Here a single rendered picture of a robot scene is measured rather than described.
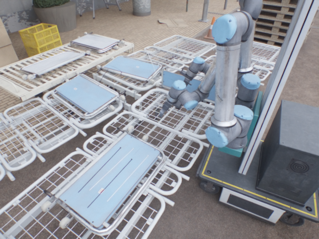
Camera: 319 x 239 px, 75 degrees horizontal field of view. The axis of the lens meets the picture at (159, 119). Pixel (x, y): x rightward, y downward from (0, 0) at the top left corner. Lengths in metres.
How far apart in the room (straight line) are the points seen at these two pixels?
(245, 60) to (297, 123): 0.62
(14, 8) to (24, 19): 0.34
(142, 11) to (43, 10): 3.02
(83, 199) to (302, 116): 1.64
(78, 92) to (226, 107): 1.72
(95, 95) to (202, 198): 1.50
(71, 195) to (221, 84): 1.14
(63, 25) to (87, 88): 4.31
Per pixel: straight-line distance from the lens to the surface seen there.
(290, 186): 1.81
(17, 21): 7.47
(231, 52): 1.10
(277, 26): 5.73
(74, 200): 1.51
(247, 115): 1.41
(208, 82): 1.42
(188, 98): 1.43
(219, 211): 2.08
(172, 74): 2.39
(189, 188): 2.15
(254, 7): 1.65
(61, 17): 6.59
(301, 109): 1.94
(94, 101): 2.27
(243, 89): 1.83
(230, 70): 1.13
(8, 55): 4.80
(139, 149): 1.67
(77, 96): 2.42
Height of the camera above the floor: 1.80
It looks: 40 degrees down
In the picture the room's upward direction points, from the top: straight up
